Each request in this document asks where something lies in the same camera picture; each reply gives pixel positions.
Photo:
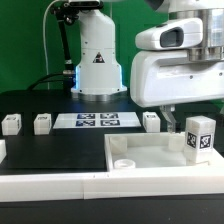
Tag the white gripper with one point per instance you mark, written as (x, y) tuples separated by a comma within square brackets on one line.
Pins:
[(168, 78)]

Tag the white square tabletop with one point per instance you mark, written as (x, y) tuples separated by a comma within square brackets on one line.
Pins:
[(150, 150)]

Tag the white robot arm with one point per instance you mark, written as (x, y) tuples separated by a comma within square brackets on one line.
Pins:
[(99, 76)]

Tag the white marker sheet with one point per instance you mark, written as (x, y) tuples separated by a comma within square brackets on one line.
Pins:
[(96, 120)]

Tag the white U-shaped obstacle fence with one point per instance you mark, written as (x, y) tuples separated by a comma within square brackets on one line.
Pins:
[(116, 184)]

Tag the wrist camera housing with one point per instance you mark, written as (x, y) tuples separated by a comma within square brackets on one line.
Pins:
[(174, 34)]

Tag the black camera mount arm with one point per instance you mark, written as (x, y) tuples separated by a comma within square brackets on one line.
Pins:
[(65, 16)]

